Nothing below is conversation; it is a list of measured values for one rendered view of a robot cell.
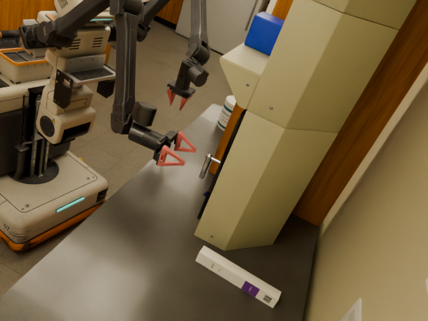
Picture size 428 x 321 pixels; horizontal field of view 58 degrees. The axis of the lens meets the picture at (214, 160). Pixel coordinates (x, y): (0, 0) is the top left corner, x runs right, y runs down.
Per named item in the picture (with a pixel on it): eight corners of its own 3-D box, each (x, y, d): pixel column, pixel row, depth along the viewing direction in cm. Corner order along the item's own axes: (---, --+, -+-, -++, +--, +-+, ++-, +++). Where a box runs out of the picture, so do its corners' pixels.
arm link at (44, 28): (137, -28, 125) (114, -39, 117) (147, 11, 124) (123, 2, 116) (59, 32, 150) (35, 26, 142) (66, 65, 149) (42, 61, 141)
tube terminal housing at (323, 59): (281, 216, 149) (394, 21, 109) (263, 272, 122) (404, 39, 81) (223, 186, 152) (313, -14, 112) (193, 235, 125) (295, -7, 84)
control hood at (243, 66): (271, 79, 128) (284, 51, 122) (246, 111, 100) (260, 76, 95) (240, 65, 129) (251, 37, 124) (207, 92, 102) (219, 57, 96)
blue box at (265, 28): (280, 51, 120) (292, 23, 116) (274, 58, 112) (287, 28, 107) (251, 39, 122) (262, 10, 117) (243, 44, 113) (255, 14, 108)
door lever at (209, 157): (211, 186, 119) (214, 181, 121) (221, 162, 114) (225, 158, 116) (196, 178, 120) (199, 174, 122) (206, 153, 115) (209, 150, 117)
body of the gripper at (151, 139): (176, 132, 123) (155, 123, 124) (162, 144, 114) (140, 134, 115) (171, 148, 126) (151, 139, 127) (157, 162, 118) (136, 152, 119)
